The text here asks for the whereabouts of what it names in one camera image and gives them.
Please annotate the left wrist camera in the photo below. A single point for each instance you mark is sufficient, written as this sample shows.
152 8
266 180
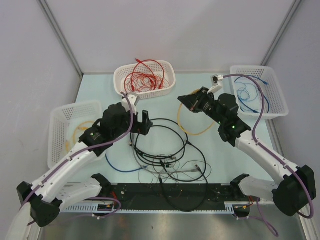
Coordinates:
129 99

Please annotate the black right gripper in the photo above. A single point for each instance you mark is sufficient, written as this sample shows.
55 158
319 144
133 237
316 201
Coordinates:
193 101

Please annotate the white basket right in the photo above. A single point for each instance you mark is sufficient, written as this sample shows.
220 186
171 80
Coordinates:
253 83

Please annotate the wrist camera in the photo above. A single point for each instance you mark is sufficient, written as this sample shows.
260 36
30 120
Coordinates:
129 99
217 84

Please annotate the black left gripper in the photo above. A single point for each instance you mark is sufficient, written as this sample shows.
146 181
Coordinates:
141 128

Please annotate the white basket top centre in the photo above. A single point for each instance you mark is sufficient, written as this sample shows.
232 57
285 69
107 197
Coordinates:
148 78

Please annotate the white basket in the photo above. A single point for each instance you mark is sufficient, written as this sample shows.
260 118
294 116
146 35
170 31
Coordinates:
148 78
67 124
253 83

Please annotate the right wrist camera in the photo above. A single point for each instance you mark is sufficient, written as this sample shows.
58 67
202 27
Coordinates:
217 84

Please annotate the white basket left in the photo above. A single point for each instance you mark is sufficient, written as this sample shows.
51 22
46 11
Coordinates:
67 124

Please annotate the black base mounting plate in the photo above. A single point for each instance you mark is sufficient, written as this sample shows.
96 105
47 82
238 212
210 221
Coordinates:
174 196

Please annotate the white slotted cable duct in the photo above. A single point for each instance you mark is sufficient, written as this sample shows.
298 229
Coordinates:
228 208

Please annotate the black cable large loop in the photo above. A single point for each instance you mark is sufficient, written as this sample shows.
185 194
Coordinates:
202 175

